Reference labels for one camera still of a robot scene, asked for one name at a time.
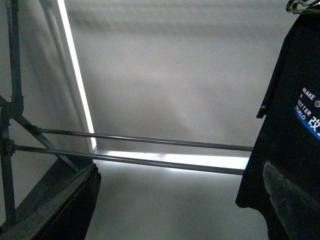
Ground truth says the black printed t-shirt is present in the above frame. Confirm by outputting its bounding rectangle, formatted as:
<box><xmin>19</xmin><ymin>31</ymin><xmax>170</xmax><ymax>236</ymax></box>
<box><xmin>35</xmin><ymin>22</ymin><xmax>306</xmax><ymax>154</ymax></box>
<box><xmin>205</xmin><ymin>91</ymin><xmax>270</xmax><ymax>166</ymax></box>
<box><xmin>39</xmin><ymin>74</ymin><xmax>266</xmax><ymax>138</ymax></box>
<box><xmin>235</xmin><ymin>13</ymin><xmax>320</xmax><ymax>240</ymax></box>

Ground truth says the green wire hanger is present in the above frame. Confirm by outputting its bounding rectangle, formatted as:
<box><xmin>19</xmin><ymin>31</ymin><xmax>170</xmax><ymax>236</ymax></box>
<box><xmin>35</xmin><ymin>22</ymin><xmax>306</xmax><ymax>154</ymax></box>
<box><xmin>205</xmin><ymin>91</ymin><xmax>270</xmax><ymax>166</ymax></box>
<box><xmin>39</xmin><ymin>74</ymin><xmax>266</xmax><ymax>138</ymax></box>
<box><xmin>286</xmin><ymin>0</ymin><xmax>320</xmax><ymax>15</ymax></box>

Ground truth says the lower steel rack rail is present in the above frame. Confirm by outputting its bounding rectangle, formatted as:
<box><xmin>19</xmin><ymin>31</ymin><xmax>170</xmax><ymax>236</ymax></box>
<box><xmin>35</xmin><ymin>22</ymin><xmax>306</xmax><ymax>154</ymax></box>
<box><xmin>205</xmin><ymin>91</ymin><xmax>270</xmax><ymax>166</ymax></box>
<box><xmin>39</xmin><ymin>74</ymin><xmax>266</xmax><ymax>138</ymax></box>
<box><xmin>12</xmin><ymin>145</ymin><xmax>245</xmax><ymax>176</ymax></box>

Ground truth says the steel rack rail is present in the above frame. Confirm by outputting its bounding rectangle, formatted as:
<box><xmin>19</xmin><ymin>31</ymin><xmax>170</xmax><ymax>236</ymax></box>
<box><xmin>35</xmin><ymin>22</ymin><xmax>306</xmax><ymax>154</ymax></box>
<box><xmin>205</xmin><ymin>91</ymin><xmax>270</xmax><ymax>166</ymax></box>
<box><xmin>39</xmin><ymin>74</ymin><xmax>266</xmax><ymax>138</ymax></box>
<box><xmin>36</xmin><ymin>128</ymin><xmax>253</xmax><ymax>152</ymax></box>
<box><xmin>12</xmin><ymin>145</ymin><xmax>245</xmax><ymax>176</ymax></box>

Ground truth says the grey metal rack frame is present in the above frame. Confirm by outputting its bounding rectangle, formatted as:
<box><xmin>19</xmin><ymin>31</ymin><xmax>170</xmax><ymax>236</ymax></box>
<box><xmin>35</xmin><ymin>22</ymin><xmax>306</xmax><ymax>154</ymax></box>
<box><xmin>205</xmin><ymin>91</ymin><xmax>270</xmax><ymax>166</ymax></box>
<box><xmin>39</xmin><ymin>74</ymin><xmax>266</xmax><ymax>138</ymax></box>
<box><xmin>0</xmin><ymin>0</ymin><xmax>78</xmax><ymax>231</ymax></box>

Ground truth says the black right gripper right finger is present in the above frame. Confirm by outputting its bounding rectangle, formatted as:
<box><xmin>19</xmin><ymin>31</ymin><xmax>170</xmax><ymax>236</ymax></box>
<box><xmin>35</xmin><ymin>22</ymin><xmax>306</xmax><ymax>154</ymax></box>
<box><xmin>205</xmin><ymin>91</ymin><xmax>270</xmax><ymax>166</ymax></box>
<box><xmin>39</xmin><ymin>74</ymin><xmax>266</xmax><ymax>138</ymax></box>
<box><xmin>262</xmin><ymin>161</ymin><xmax>320</xmax><ymax>240</ymax></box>

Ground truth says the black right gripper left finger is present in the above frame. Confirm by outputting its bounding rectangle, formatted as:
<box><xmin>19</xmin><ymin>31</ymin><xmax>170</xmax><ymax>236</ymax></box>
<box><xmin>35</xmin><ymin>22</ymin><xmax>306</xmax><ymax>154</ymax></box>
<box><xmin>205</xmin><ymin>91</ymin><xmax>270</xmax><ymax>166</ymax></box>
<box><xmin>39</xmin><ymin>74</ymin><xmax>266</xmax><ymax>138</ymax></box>
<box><xmin>0</xmin><ymin>164</ymin><xmax>101</xmax><ymax>240</ymax></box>

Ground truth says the upper steel rack rail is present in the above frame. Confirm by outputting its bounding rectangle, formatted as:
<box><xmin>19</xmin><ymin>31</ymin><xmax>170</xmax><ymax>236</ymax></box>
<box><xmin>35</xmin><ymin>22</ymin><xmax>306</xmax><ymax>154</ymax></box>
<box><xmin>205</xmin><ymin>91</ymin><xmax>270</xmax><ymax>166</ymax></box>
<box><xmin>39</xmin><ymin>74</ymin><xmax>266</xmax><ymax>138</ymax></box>
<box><xmin>36</xmin><ymin>128</ymin><xmax>253</xmax><ymax>152</ymax></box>

